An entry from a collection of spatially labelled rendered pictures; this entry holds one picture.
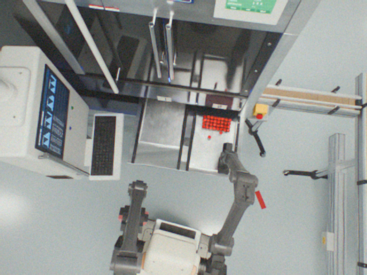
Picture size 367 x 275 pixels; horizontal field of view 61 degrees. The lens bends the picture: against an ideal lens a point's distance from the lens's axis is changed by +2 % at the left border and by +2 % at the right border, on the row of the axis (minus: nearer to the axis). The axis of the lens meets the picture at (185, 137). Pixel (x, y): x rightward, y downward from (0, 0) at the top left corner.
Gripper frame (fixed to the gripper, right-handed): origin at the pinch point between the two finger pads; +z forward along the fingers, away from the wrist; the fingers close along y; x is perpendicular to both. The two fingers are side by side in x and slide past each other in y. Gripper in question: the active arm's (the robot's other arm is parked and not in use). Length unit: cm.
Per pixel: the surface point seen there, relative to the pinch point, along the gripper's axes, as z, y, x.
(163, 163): 3.0, -0.9, 36.1
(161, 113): -2, 31, 43
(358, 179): 2, 8, -82
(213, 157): 1.6, 7.7, 6.2
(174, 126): -0.7, 23.4, 33.6
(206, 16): -97, 23, 22
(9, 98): -71, -7, 94
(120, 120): 7, 26, 70
